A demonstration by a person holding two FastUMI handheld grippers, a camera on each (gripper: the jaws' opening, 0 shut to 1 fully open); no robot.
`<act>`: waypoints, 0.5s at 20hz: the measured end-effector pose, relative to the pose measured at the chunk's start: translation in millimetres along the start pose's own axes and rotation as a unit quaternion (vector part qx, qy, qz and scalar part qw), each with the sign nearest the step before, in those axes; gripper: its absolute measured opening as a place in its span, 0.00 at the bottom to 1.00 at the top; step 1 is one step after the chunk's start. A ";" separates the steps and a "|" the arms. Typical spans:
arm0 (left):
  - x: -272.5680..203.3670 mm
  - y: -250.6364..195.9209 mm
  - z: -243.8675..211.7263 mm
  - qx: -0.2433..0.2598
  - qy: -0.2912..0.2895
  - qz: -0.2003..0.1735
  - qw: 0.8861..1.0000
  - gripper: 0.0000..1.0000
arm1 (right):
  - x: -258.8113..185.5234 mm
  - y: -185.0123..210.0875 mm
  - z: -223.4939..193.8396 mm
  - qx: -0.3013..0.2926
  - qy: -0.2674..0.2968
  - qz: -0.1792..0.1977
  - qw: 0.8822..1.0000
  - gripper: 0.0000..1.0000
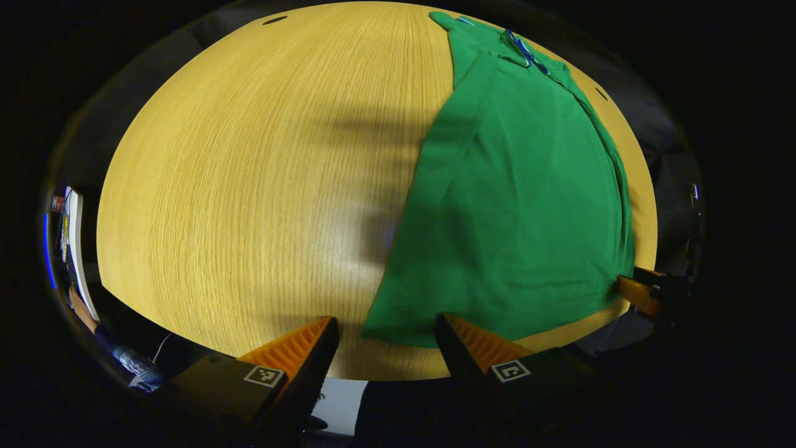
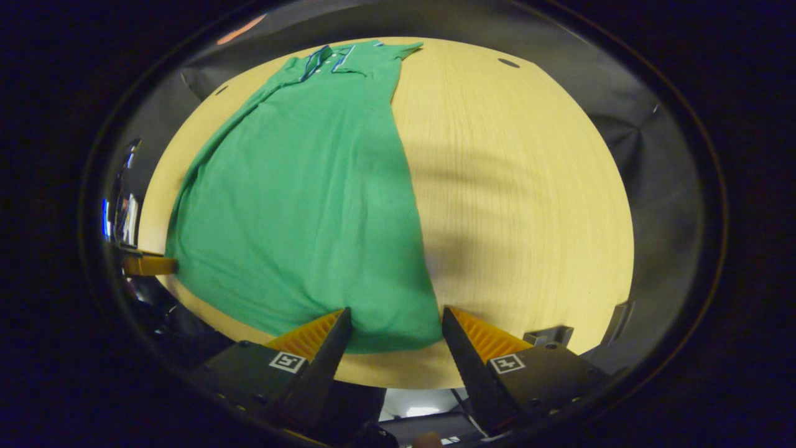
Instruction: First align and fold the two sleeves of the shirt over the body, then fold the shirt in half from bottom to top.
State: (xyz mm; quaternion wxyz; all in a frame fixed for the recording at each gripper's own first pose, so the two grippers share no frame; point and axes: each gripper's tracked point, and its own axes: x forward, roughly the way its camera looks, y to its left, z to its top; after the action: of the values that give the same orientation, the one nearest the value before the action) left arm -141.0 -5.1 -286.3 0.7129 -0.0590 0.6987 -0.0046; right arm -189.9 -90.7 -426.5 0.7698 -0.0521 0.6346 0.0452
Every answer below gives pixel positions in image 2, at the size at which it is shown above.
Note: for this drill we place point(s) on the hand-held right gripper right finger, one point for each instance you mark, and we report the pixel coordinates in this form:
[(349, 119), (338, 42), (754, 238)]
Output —
[(469, 367)]

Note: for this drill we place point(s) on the grey metal table bracket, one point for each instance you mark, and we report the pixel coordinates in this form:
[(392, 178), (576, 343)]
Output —
[(547, 336), (617, 323)]

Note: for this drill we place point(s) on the lit computer screen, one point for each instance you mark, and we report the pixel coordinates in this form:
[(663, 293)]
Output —
[(106, 218)]

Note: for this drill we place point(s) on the green T-shirt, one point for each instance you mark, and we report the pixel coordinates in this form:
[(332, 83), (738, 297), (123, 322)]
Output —
[(298, 205)]

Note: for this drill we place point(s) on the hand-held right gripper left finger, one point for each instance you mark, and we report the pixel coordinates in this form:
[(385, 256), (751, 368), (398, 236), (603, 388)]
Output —
[(326, 367)]

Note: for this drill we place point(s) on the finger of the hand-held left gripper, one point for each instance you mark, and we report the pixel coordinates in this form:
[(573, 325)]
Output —
[(149, 266)]

